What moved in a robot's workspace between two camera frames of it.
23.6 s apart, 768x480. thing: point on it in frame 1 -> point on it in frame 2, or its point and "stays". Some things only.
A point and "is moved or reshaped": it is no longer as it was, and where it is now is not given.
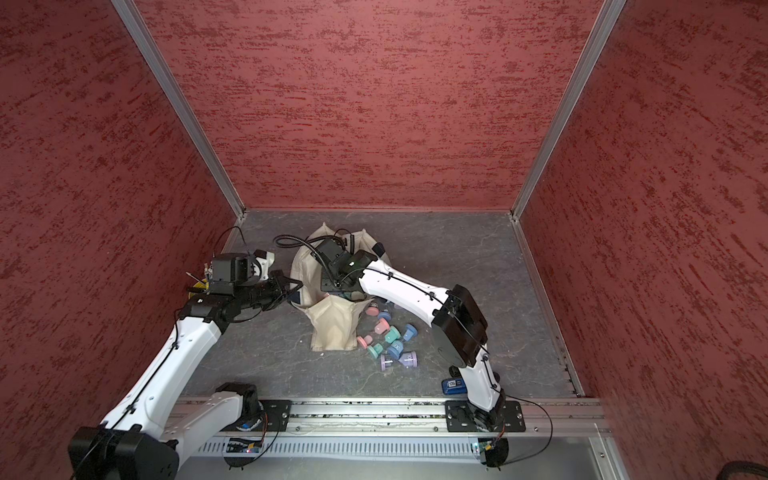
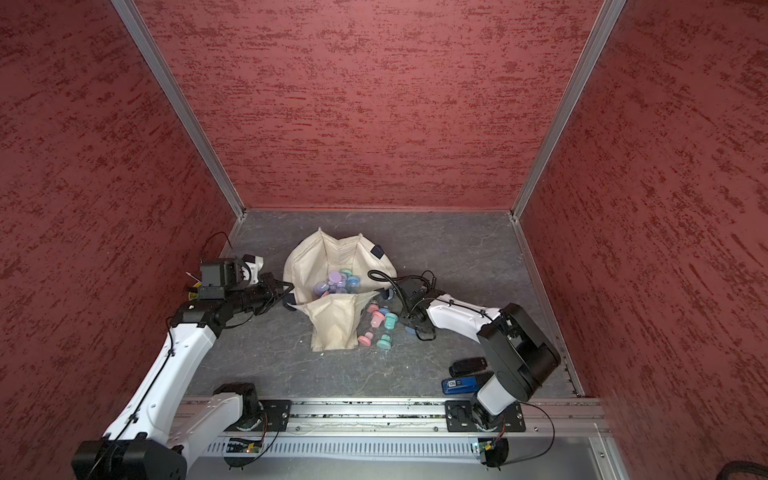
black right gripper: (328, 284) -> (404, 317)
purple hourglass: (408, 359) is moved or reshaped
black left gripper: (279, 282) stays
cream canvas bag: (333, 318) stays
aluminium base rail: (406, 417) stays
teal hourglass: (376, 349) -> (390, 323)
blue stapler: (454, 386) stays
